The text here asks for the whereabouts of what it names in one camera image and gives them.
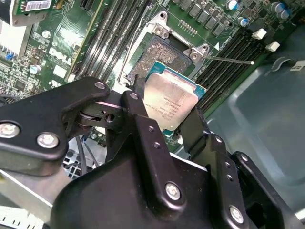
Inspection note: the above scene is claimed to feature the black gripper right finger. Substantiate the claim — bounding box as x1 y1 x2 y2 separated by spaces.
178 106 299 229

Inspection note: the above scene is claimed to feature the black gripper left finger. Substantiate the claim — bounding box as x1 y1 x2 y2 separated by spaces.
0 74 188 216

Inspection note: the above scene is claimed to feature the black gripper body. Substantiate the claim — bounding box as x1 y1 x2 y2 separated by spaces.
50 154 229 229

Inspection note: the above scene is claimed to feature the silver CPU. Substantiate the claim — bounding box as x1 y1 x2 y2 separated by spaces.
142 61 207 138

